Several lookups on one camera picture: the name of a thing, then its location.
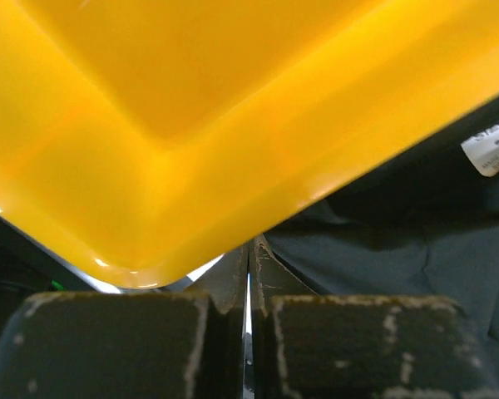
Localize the black printed t-shirt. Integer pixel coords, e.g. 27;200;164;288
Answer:
265;97;499;376

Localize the yellow plastic bin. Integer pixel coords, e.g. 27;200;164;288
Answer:
0;1;499;288

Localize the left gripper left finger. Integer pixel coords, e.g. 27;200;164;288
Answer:
0;246;248;398

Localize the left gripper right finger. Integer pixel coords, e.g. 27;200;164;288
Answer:
249;237;499;398

